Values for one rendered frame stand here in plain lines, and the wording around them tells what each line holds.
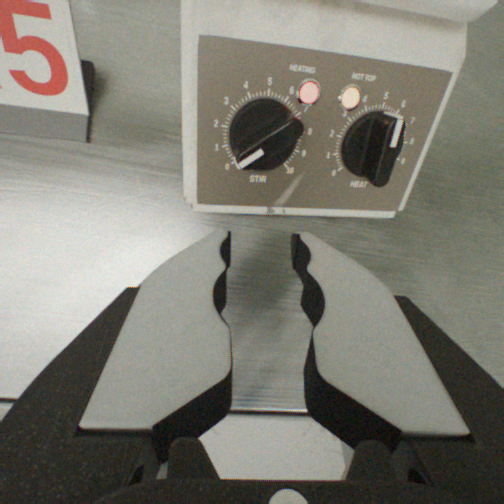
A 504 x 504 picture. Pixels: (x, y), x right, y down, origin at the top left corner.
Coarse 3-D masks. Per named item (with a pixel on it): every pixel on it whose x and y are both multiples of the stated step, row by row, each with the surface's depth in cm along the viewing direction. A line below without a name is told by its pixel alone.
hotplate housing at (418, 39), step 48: (192, 0) 11; (240, 0) 11; (288, 0) 11; (336, 0) 12; (192, 48) 11; (336, 48) 12; (384, 48) 12; (432, 48) 13; (192, 96) 12; (192, 144) 13; (192, 192) 15
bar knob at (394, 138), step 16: (384, 112) 13; (352, 128) 14; (368, 128) 14; (384, 128) 13; (400, 128) 13; (352, 144) 14; (368, 144) 14; (384, 144) 13; (400, 144) 13; (352, 160) 15; (368, 160) 14; (384, 160) 13; (368, 176) 14; (384, 176) 14
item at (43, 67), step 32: (0, 0) 12; (32, 0) 13; (0, 32) 13; (32, 32) 13; (64, 32) 13; (0, 64) 14; (32, 64) 14; (64, 64) 14; (32, 96) 15; (64, 96) 15
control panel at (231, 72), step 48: (240, 48) 12; (288, 48) 12; (240, 96) 13; (288, 96) 13; (336, 96) 13; (384, 96) 13; (432, 96) 14; (336, 144) 14; (240, 192) 15; (288, 192) 15; (336, 192) 16; (384, 192) 16
